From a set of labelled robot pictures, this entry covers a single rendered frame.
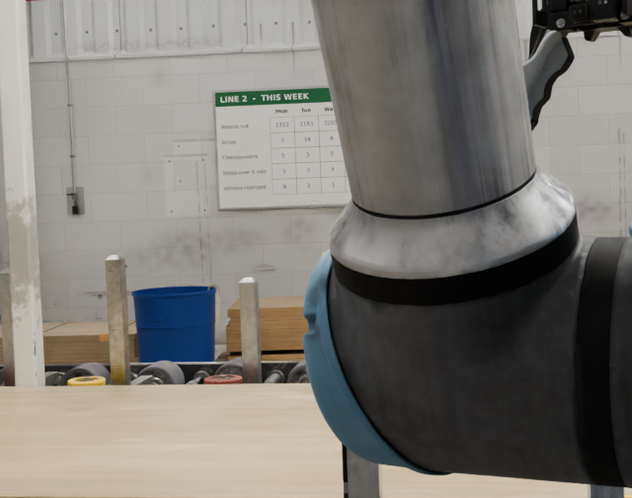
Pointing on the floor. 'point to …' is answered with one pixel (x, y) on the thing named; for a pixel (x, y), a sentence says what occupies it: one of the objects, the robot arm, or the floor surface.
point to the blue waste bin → (176, 323)
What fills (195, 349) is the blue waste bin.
